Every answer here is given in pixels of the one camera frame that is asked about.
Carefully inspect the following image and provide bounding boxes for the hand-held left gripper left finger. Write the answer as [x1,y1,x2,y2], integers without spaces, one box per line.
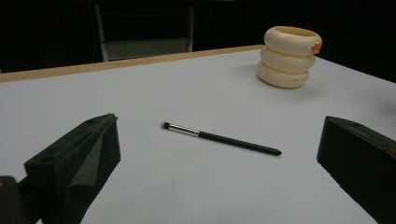
[23,113,121,224]

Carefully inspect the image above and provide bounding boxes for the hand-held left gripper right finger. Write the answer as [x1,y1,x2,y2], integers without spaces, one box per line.
[316,115,396,224]

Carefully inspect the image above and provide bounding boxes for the cream ringed brush holder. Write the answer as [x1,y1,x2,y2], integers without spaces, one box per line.
[256,25,323,90]

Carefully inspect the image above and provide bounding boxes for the wooden table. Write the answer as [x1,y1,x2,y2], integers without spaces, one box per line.
[0,44,265,84]

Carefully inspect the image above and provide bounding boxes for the white table sheet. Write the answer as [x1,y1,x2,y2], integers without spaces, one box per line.
[0,49,396,224]

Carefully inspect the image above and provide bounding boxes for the white metal desk frame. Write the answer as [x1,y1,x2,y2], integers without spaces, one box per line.
[92,4,196,63]

